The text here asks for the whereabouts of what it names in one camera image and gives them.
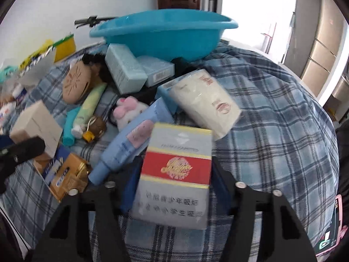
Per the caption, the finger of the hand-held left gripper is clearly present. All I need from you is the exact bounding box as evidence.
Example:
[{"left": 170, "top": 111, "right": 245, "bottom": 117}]
[{"left": 0, "top": 136, "right": 46, "bottom": 170}]

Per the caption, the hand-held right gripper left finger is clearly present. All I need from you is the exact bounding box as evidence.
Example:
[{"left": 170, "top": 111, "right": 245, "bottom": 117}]
[{"left": 31, "top": 155, "right": 142, "bottom": 262}]

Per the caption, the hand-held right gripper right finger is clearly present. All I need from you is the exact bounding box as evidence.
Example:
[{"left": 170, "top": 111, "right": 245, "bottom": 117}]
[{"left": 210, "top": 157, "right": 318, "bottom": 262}]

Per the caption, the red and white cigarette pack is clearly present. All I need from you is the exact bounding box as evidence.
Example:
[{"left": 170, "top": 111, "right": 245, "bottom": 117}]
[{"left": 130, "top": 122, "right": 213, "bottom": 230}]

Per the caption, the white round desktop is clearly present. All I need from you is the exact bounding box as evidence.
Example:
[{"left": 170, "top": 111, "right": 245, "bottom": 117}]
[{"left": 0, "top": 38, "right": 332, "bottom": 110}]

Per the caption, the beige cardboard box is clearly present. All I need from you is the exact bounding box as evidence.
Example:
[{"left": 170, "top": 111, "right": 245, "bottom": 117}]
[{"left": 9, "top": 100, "right": 64, "bottom": 160}]

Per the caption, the teal tube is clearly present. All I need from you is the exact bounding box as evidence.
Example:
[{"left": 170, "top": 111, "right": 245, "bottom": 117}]
[{"left": 62, "top": 106, "right": 81, "bottom": 146}]

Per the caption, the light blue tube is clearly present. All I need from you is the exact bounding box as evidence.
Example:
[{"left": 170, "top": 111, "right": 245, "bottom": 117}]
[{"left": 88, "top": 98, "right": 175, "bottom": 185}]

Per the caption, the gold and blue cigarette pack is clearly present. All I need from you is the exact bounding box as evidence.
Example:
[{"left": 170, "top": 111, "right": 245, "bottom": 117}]
[{"left": 44, "top": 153, "right": 92, "bottom": 203}]

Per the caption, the white and blue packet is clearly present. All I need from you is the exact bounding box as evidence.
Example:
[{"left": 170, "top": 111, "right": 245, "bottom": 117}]
[{"left": 12, "top": 83, "right": 29, "bottom": 103}]

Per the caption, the teal packet in clear bag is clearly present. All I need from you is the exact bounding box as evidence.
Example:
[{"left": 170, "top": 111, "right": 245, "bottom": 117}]
[{"left": 0, "top": 65, "right": 18, "bottom": 86}]

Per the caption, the blue plaid cloth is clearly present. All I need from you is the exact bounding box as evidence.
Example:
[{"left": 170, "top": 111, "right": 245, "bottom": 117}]
[{"left": 0, "top": 40, "right": 340, "bottom": 262}]

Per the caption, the light green tube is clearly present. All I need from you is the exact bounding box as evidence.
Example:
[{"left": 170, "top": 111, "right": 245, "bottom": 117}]
[{"left": 71, "top": 83, "right": 108, "bottom": 138}]

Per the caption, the pink bunny plush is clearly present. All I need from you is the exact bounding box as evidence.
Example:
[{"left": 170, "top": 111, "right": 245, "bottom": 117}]
[{"left": 113, "top": 96, "right": 149, "bottom": 130}]

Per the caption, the round beige slotted disc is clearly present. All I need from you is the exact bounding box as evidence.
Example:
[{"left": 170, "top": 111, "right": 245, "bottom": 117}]
[{"left": 62, "top": 60, "right": 96, "bottom": 104}]

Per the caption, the blue patterned white bowl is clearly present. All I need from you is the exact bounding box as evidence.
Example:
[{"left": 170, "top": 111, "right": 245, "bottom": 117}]
[{"left": 18, "top": 46, "right": 56, "bottom": 88}]

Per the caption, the white tissue pack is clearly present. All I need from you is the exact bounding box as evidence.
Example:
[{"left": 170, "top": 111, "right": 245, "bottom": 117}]
[{"left": 168, "top": 69, "right": 242, "bottom": 141}]

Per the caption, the yellow plastic bag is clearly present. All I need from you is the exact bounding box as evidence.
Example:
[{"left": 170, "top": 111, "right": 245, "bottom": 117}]
[{"left": 19, "top": 40, "right": 53, "bottom": 69}]

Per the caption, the yellow container with green lid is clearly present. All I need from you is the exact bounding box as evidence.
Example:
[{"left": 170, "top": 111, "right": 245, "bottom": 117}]
[{"left": 52, "top": 33, "right": 75, "bottom": 63}]

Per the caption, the black scrunchie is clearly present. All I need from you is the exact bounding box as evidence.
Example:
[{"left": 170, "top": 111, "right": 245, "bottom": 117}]
[{"left": 81, "top": 53, "right": 111, "bottom": 84}]

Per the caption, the phone in pink case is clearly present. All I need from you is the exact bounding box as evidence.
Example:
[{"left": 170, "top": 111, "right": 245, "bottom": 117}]
[{"left": 316, "top": 194, "right": 344, "bottom": 257}]

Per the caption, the tall light blue box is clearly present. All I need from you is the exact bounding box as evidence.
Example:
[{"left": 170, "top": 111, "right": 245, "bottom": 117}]
[{"left": 105, "top": 44, "right": 148, "bottom": 95}]

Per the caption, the small black cylinder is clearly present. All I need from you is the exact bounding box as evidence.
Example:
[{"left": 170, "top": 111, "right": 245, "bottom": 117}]
[{"left": 172, "top": 57, "right": 197, "bottom": 73}]

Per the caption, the grey blue box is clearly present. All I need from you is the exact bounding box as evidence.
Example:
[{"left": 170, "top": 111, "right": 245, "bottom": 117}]
[{"left": 136, "top": 55, "right": 175, "bottom": 88}]

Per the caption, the beige wash basin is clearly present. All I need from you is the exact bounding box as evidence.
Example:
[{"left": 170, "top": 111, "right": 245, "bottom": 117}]
[{"left": 331, "top": 76, "right": 349, "bottom": 107}]

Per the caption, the broom with red clip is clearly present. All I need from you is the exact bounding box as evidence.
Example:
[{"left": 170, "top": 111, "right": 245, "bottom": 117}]
[{"left": 260, "top": 22, "right": 277, "bottom": 53}]

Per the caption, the blue plastic basin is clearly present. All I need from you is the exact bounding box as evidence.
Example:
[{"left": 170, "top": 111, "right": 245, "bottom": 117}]
[{"left": 89, "top": 9, "right": 238, "bottom": 62}]

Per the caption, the gold refrigerator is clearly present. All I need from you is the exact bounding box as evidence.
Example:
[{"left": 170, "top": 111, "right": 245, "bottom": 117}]
[{"left": 284, "top": 0, "right": 349, "bottom": 99}]

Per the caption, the brown ball keychain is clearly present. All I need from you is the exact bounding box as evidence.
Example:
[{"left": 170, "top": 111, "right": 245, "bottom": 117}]
[{"left": 82, "top": 116, "right": 107, "bottom": 142}]

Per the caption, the black bicycle handlebar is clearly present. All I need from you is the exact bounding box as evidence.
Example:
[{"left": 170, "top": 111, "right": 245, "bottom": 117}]
[{"left": 74, "top": 16, "right": 119, "bottom": 28}]

